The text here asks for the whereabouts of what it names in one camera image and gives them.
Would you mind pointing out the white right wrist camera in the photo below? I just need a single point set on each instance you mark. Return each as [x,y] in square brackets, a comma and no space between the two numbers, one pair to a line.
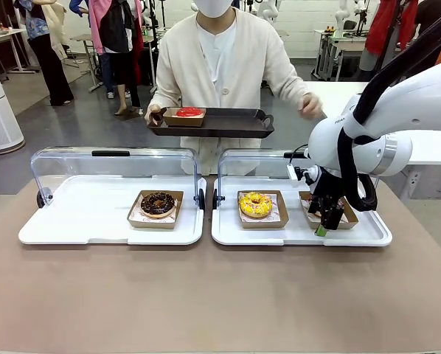
[292,172]

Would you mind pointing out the chocolate glazed donut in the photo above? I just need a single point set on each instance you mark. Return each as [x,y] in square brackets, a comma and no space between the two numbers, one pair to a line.
[158,210]

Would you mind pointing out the purple sprinkled donut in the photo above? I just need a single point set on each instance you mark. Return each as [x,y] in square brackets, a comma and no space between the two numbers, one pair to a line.
[343,205]

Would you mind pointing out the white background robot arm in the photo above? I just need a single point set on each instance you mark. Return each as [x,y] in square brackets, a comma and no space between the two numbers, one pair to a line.
[341,18]

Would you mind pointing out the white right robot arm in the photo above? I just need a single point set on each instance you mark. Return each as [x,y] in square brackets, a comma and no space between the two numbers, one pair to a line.
[408,107]

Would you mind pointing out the yellow sprinkled donut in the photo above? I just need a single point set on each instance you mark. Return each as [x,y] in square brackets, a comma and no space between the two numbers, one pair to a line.
[255,210]

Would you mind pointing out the bystander in cream top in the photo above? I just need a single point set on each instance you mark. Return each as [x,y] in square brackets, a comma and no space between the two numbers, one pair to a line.
[54,66]

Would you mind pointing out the red glazed donut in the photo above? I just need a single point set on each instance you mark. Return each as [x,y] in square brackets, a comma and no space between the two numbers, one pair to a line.
[189,112]

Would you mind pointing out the person's left hand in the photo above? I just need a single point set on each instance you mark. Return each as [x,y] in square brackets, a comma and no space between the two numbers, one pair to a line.
[310,107]

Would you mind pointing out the person's left forearm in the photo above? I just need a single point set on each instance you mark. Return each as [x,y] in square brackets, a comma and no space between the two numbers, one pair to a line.
[290,85]

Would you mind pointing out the white face mask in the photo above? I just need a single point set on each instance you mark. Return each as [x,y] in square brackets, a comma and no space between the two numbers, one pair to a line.
[213,7]

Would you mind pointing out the white display tray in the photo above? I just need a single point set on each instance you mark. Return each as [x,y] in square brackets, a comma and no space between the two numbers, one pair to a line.
[294,236]
[95,221]

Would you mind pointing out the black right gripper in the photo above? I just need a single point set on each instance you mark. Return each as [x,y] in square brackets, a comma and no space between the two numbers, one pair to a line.
[329,188]

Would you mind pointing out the dark brown serving tray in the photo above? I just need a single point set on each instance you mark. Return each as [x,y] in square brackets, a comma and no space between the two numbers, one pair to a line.
[231,125]

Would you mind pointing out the clear display lid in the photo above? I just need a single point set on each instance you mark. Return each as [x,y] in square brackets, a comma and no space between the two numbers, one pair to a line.
[113,166]
[257,166]

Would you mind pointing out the bystander in blue top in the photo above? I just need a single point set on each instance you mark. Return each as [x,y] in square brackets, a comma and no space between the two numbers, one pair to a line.
[78,7]

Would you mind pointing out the person's right forearm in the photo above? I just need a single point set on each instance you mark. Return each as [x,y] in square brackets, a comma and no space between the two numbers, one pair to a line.
[165,88]

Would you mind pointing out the grey background desk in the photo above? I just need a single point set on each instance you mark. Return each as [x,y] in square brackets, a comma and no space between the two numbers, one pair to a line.
[346,44]

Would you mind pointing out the white air purifier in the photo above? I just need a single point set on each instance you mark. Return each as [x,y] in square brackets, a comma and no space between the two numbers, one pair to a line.
[1,110]

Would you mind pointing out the white background table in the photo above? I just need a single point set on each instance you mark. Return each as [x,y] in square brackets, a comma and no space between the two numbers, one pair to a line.
[338,88]

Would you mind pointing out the white paper liner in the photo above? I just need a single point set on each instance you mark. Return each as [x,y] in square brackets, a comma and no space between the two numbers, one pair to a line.
[346,218]
[137,218]
[277,217]

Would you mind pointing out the bystander in black shirt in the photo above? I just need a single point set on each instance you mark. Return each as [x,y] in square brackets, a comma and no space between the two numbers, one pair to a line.
[428,18]

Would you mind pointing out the red coat figure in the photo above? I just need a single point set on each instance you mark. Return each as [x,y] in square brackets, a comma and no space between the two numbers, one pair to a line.
[375,33]

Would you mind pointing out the bystander in pink jacket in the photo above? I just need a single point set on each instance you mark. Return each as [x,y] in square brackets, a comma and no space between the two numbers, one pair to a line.
[113,33]

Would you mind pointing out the person's right hand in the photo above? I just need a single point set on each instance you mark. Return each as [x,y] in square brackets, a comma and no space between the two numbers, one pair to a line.
[152,112]

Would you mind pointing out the person in cream cardigan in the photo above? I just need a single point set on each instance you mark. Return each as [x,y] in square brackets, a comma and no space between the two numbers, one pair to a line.
[213,73]

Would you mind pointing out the brown cardboard donut box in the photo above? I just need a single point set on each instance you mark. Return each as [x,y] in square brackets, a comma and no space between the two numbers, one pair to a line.
[350,221]
[152,225]
[183,121]
[264,224]

